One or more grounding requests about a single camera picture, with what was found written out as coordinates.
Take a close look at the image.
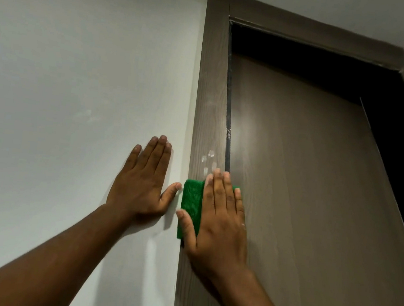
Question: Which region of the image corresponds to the person's right hand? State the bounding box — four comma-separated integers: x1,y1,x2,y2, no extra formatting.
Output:
170,164,257,282

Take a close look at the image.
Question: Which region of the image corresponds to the person's left hand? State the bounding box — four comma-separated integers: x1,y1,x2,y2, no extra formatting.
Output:
104,130,187,225

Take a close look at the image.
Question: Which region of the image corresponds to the green cleaning cloth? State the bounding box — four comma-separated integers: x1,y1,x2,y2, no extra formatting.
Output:
176,178,241,245

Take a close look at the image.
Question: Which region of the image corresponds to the person's right forearm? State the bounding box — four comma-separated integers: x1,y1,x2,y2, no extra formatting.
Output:
205,262,301,306

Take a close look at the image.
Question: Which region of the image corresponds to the person's left forearm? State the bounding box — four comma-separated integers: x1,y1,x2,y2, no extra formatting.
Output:
0,193,135,306

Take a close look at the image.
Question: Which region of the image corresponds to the brown wooden door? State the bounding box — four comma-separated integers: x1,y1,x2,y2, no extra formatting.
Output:
208,52,404,306

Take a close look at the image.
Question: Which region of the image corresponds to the brown wooden door frame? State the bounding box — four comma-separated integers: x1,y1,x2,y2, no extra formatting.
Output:
174,0,404,306

